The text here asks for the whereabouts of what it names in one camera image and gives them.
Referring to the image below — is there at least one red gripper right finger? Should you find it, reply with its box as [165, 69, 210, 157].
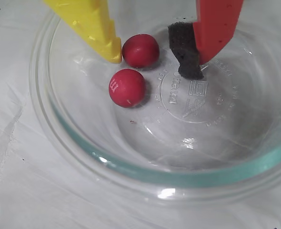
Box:
[168, 0, 245, 81]

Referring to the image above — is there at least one red round candy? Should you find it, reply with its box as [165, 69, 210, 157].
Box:
[122, 33, 160, 69]

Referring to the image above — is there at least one clear glass bowl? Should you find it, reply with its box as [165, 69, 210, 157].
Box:
[28, 0, 281, 208]

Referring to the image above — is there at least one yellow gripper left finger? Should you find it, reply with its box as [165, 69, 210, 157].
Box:
[44, 0, 122, 64]

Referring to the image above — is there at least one red candy with white print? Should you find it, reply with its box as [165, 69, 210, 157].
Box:
[108, 68, 146, 108]

